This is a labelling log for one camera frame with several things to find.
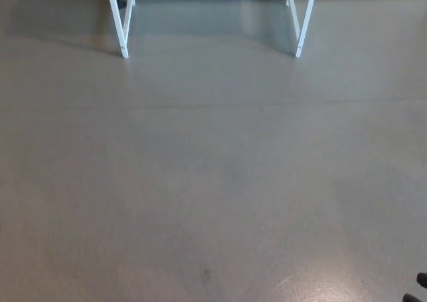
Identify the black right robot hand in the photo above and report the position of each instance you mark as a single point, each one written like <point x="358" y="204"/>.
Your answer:
<point x="423" y="298"/>

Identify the small black floor object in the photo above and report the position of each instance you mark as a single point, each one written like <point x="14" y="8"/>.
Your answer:
<point x="120" y="1"/>

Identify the white metal table leg frame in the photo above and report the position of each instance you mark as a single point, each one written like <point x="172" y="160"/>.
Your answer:
<point x="116" y="22"/>
<point x="306" y="22"/>

